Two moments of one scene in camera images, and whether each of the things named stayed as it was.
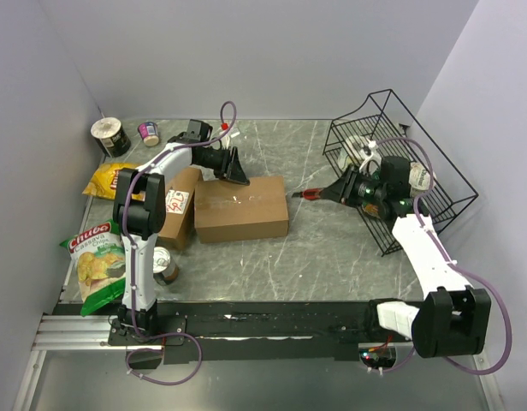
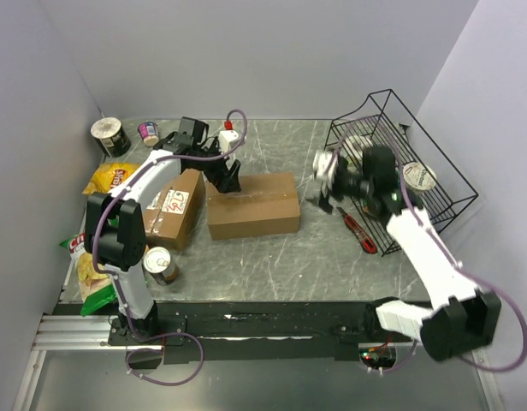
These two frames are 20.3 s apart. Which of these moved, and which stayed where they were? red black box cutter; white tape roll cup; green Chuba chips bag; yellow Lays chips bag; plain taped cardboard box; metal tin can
Moved: plain taped cardboard box; red black box cutter
Stayed: yellow Lays chips bag; white tape roll cup; green Chuba chips bag; metal tin can
